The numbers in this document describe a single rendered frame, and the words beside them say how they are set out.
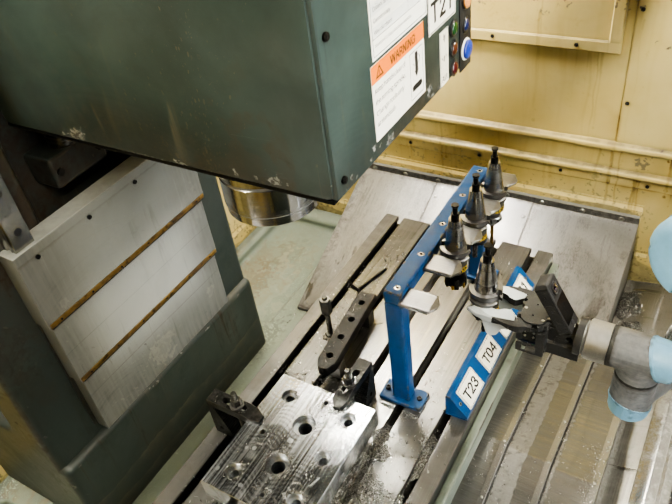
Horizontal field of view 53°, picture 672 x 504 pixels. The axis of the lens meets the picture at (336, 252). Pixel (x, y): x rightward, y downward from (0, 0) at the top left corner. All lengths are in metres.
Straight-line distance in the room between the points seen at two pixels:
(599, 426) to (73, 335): 1.19
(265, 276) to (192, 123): 1.50
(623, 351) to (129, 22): 0.93
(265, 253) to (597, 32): 1.32
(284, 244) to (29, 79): 1.51
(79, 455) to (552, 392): 1.12
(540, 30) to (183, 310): 1.15
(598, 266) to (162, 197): 1.21
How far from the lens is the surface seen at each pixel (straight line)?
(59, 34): 1.04
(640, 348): 1.27
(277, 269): 2.40
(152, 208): 1.52
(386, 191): 2.27
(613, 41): 1.86
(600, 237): 2.09
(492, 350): 1.59
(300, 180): 0.86
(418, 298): 1.30
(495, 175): 1.53
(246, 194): 1.02
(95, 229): 1.42
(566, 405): 1.76
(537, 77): 1.96
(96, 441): 1.69
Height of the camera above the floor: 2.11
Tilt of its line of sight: 39 degrees down
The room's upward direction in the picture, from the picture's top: 9 degrees counter-clockwise
